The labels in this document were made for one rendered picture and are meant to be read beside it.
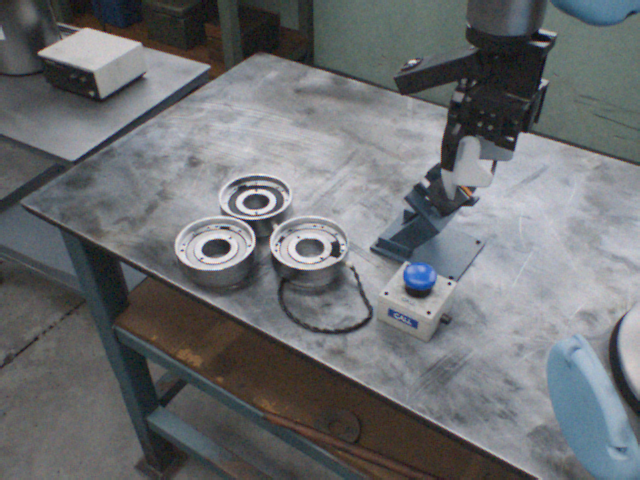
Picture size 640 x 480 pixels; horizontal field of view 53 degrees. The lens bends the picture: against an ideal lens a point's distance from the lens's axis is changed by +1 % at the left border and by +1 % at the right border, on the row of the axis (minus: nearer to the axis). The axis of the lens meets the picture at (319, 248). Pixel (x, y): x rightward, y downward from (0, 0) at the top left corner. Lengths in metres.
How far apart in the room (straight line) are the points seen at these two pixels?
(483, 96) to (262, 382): 0.58
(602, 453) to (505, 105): 0.35
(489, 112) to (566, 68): 1.69
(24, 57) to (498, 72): 1.21
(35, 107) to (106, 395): 0.74
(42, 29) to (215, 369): 0.95
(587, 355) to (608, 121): 1.95
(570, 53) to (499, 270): 1.55
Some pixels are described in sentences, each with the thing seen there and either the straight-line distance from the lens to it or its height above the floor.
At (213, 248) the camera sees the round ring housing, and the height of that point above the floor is 0.81.
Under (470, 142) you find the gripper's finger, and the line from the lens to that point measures 0.75.
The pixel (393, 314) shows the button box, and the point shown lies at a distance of 0.78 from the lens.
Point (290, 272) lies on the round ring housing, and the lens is 0.82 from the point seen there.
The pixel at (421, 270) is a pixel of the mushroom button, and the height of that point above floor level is 0.87.
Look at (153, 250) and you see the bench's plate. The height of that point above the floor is 0.80.
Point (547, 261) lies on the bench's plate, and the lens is 0.92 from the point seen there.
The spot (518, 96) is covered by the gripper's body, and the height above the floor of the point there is 1.07.
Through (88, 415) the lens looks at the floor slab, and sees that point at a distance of 1.77.
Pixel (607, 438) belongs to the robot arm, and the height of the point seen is 0.99.
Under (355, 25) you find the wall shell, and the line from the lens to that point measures 2.68.
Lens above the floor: 1.41
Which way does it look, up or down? 43 degrees down
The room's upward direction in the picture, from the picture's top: 1 degrees counter-clockwise
